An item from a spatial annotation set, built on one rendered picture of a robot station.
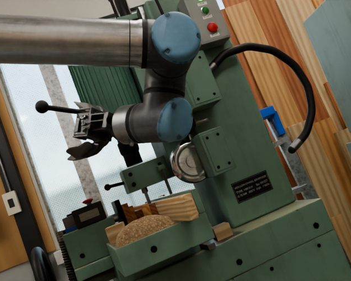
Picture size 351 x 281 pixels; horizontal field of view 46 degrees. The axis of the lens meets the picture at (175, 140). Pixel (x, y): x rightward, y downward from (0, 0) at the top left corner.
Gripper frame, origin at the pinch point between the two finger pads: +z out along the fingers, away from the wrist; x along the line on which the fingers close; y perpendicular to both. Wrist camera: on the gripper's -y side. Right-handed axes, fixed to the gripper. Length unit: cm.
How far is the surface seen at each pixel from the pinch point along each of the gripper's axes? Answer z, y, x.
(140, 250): -29.0, 1.5, 27.2
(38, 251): 8.6, -1.3, 31.5
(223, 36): -28, -26, -34
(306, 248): -48, -42, 24
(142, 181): -6.9, -21.6, 9.7
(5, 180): 135, -64, 5
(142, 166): -6.7, -21.4, 5.4
